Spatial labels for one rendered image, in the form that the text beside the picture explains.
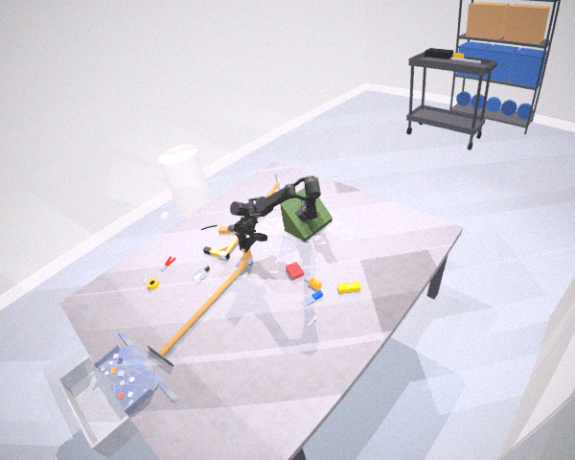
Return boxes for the long yellow pole with dark tip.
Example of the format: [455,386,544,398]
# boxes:
[203,172,282,261]

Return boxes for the red-handled pliers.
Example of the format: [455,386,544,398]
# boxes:
[160,257,176,271]

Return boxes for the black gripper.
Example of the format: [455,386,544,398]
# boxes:
[228,217,267,253]

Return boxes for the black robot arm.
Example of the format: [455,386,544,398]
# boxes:
[230,175,321,234]

